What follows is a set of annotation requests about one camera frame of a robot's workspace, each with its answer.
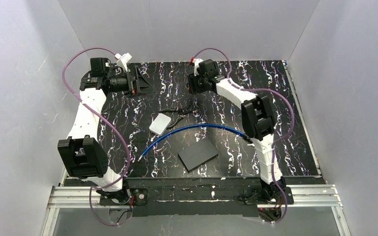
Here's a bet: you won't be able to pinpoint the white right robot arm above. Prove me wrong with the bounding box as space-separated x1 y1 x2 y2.
188 58 285 200

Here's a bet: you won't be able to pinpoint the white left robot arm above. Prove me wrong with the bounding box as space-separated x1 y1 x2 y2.
57 58 153 192

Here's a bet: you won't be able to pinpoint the white rectangular box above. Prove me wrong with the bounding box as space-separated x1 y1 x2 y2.
149 113 171 136

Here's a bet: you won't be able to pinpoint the black grey pliers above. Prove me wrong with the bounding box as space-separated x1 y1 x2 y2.
159 105 193 130

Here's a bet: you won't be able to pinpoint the black flat box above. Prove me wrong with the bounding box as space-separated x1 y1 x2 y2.
178 139 219 172

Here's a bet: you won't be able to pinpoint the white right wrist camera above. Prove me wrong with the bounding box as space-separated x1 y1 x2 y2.
190 58 204 76

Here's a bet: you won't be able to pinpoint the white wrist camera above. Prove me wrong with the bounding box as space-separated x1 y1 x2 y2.
114 53 132 73
190 58 204 76

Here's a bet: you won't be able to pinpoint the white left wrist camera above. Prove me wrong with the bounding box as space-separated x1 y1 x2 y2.
114 53 132 73

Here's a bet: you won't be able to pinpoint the blue cable lock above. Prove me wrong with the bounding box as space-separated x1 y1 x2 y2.
137 123 252 161

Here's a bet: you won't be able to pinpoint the aluminium frame rail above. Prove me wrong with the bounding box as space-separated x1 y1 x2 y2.
41 183 351 236

